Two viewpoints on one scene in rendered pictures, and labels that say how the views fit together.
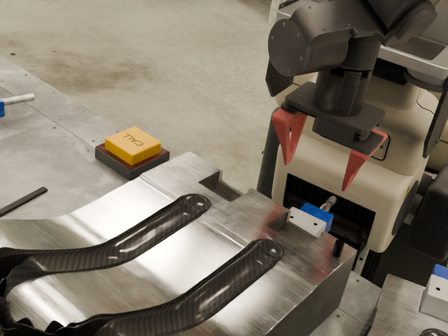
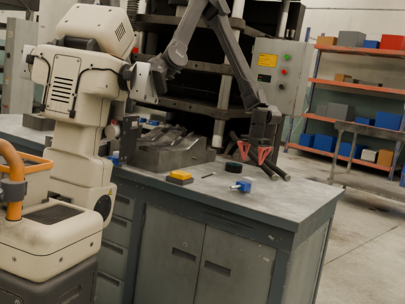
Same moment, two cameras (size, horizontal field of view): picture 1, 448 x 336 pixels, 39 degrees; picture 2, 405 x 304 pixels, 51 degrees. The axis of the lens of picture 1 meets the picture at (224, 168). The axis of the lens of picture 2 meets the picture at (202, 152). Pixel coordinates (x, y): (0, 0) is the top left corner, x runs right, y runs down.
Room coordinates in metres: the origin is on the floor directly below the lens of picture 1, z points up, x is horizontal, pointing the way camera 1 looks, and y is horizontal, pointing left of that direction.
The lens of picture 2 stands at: (2.41, 0.02, 1.22)
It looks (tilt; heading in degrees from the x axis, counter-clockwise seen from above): 10 degrees down; 173
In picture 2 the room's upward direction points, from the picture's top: 9 degrees clockwise
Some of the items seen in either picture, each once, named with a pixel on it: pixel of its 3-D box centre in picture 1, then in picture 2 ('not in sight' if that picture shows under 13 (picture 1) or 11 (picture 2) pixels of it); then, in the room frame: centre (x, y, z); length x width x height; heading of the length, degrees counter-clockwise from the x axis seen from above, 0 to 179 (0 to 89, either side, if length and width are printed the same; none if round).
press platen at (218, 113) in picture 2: not in sight; (173, 108); (-0.63, 0.13, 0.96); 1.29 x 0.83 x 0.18; 55
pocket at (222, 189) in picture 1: (223, 197); (146, 151); (0.64, -0.01, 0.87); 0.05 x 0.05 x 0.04; 55
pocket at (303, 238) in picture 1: (293, 241); not in sight; (0.58, -0.09, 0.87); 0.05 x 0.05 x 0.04; 55
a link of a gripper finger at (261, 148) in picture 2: not in sight; (258, 152); (0.84, 0.42, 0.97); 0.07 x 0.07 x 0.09; 42
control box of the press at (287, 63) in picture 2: not in sight; (261, 167); (-0.02, 0.67, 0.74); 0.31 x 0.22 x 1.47; 55
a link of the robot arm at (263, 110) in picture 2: not in sight; (260, 116); (0.82, 0.40, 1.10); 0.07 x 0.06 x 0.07; 124
